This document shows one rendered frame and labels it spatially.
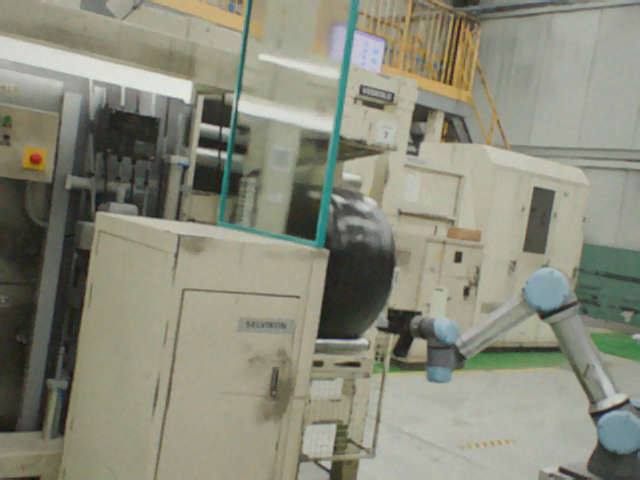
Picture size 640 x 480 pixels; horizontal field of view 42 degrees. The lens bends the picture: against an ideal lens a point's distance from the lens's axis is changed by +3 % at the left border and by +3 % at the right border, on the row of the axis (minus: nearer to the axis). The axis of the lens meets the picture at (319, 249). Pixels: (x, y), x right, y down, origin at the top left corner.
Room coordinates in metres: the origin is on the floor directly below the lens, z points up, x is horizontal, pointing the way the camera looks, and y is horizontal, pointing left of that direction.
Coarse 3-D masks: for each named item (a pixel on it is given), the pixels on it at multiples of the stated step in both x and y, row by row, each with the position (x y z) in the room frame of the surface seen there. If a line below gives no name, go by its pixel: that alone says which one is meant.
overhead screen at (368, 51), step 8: (360, 32) 6.95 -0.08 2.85; (360, 40) 6.96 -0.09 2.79; (368, 40) 7.02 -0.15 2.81; (376, 40) 7.08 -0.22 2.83; (384, 40) 7.15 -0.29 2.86; (360, 48) 6.97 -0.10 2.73; (368, 48) 7.03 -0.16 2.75; (376, 48) 7.09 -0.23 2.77; (384, 48) 7.16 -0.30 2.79; (352, 56) 6.91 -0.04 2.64; (360, 56) 6.98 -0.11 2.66; (368, 56) 7.04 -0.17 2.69; (376, 56) 7.10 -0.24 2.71; (360, 64) 6.99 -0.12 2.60; (368, 64) 7.05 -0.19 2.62; (376, 64) 7.11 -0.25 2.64
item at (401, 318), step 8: (392, 312) 2.62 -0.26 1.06; (400, 312) 2.60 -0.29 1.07; (408, 312) 2.60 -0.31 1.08; (416, 312) 2.56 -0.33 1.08; (392, 320) 2.61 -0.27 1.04; (400, 320) 2.59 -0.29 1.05; (408, 320) 2.56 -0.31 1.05; (392, 328) 2.60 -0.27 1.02; (400, 328) 2.59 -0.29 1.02; (408, 328) 2.53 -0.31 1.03
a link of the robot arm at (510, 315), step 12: (516, 300) 2.49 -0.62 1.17; (504, 312) 2.50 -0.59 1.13; (516, 312) 2.48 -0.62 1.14; (528, 312) 2.48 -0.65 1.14; (480, 324) 2.53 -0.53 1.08; (492, 324) 2.51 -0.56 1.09; (504, 324) 2.49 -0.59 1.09; (516, 324) 2.50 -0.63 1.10; (468, 336) 2.53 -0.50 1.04; (480, 336) 2.52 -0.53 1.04; (492, 336) 2.51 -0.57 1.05; (456, 348) 2.54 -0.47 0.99; (468, 348) 2.53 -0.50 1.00; (480, 348) 2.53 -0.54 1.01; (456, 360) 2.52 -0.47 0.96
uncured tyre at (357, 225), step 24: (336, 192) 2.84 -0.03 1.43; (360, 192) 2.95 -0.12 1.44; (336, 216) 2.74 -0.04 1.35; (360, 216) 2.78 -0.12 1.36; (384, 216) 2.86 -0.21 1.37; (336, 240) 2.70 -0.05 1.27; (360, 240) 2.73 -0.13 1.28; (384, 240) 2.79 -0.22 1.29; (336, 264) 2.69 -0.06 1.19; (360, 264) 2.71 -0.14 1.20; (384, 264) 2.77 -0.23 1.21; (336, 288) 2.69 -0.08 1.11; (360, 288) 2.72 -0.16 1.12; (384, 288) 2.78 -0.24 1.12; (336, 312) 2.72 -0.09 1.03; (360, 312) 2.77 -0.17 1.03; (336, 336) 2.86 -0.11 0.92
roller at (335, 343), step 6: (318, 336) 2.80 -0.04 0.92; (324, 336) 2.82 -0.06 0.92; (330, 336) 2.83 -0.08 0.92; (318, 342) 2.78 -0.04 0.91; (324, 342) 2.80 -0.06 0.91; (330, 342) 2.81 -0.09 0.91; (336, 342) 2.83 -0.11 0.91; (342, 342) 2.84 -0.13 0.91; (348, 342) 2.86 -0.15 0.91; (354, 342) 2.87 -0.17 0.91; (360, 342) 2.89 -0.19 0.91; (366, 342) 2.90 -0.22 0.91; (318, 348) 2.79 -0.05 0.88; (324, 348) 2.81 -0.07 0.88; (330, 348) 2.82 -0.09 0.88; (336, 348) 2.83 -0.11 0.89; (342, 348) 2.85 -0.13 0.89; (348, 348) 2.86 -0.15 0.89; (354, 348) 2.87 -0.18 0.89; (360, 348) 2.89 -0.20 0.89; (366, 348) 2.90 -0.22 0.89
